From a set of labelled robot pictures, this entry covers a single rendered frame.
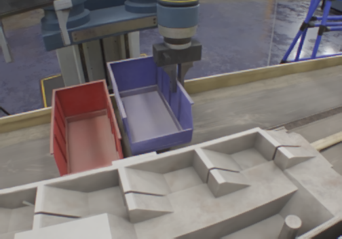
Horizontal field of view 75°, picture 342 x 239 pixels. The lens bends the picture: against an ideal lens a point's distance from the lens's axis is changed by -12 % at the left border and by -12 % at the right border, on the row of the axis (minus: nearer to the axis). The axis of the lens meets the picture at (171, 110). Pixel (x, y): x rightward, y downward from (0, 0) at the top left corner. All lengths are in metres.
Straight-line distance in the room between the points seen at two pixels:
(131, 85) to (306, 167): 0.65
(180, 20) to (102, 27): 0.68
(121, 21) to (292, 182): 1.02
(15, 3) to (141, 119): 0.51
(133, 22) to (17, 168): 0.84
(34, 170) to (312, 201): 0.78
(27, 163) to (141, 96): 0.47
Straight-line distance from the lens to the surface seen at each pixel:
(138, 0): 1.35
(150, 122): 0.83
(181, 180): 0.56
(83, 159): 0.84
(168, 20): 0.63
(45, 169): 0.87
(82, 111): 0.98
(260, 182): 0.56
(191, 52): 0.71
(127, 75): 0.93
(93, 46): 1.72
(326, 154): 0.97
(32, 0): 0.60
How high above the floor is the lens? 1.36
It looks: 38 degrees down
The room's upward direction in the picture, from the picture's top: straight up
